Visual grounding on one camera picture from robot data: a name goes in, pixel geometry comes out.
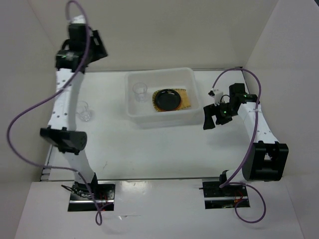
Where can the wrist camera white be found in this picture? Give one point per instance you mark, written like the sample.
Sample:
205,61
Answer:
216,94
80,19

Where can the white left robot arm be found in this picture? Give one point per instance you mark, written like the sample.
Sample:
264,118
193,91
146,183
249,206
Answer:
83,47

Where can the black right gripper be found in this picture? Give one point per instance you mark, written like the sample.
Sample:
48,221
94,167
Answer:
211,110

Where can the right arm metal base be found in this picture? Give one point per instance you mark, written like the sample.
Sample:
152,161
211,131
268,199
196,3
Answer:
223,198

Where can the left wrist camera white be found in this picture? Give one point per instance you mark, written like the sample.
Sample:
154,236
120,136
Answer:
80,19

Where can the clear plastic bin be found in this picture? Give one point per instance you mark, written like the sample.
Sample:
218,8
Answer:
145,116

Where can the left arm metal base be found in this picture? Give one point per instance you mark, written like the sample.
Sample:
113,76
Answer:
81,201

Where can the black round plate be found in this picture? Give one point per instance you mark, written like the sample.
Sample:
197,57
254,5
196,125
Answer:
167,100

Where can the clear plastic cup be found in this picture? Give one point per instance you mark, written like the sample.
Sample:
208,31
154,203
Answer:
140,91
83,112

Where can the woven bamboo tray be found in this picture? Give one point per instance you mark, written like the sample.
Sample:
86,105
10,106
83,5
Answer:
185,102

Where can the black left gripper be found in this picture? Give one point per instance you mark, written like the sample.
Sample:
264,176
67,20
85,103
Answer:
101,52

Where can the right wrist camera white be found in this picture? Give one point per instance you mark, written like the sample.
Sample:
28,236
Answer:
216,94

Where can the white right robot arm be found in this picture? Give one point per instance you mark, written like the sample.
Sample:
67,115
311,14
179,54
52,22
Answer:
266,157

